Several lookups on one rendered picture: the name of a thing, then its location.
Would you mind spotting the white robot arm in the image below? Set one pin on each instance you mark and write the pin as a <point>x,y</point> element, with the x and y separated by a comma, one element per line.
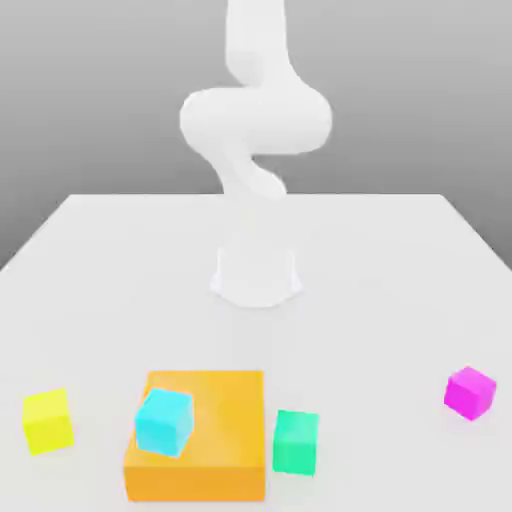
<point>256,120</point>

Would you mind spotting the small green cube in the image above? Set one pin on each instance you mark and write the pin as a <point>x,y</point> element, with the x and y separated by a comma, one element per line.
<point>295,444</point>

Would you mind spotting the small cyan cube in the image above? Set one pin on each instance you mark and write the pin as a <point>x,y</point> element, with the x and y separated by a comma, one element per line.
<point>162,426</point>

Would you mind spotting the small magenta cube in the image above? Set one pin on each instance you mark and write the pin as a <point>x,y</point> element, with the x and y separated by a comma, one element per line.
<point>470,394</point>

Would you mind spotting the small yellow cube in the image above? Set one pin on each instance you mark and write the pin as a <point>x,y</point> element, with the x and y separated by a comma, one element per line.
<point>48,424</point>

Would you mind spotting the large orange box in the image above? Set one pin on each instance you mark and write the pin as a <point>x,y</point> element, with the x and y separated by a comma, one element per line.
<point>228,448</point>

